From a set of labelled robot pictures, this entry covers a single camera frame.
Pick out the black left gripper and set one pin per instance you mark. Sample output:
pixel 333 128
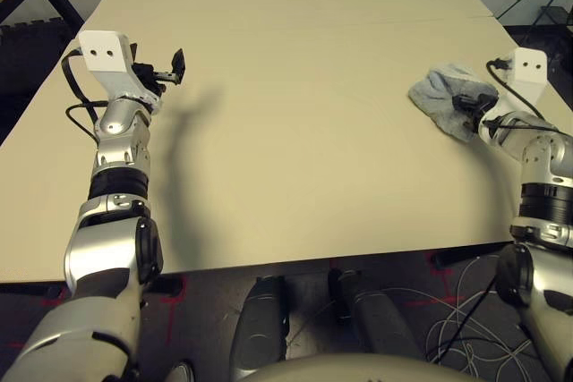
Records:
pixel 150 74

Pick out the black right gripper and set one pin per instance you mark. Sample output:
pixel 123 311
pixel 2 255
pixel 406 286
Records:
pixel 478 107

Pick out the grey terry rag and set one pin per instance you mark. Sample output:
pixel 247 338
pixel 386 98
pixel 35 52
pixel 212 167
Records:
pixel 436 95

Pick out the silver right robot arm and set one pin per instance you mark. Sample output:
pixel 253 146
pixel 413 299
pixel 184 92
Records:
pixel 546 221

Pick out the black foam floor mat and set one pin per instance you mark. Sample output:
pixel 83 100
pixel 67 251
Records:
pixel 22 78

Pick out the black table foot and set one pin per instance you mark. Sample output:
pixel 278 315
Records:
pixel 470 254

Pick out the red tape corner mark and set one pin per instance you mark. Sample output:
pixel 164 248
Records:
pixel 447 297

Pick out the short red tape strip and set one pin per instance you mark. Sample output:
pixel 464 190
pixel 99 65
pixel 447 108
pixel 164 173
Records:
pixel 332 265

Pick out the grey right robot leg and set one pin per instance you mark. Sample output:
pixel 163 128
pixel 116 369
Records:
pixel 380 324

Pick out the grey robot leg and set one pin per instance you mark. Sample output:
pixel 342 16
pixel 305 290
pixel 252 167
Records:
pixel 380 324
pixel 259 328

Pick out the red tape cross mark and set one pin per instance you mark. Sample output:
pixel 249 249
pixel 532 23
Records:
pixel 172 301

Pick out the grey robot torso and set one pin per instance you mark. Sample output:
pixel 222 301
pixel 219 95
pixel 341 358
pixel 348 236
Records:
pixel 358 368

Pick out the grey left robot leg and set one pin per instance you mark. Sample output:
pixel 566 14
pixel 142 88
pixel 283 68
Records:
pixel 259 328

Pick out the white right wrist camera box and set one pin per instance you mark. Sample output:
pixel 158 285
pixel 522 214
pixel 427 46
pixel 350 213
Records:
pixel 530 71

